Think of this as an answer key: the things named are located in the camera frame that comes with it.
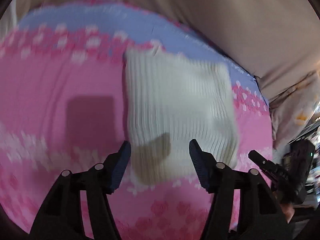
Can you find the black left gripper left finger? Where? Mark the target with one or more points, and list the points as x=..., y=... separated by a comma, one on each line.
x=60, y=217

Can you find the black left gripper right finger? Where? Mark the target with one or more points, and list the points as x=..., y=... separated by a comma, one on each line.
x=243, y=205

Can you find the white striped knit sweater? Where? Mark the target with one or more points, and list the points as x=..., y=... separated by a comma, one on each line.
x=172, y=100

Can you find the person's right hand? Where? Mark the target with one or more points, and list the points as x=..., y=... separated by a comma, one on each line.
x=288, y=211

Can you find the beige patterned pillow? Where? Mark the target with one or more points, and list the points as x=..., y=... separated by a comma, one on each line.
x=291, y=110

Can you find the beige curtain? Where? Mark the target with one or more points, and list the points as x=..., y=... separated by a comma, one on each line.
x=267, y=37

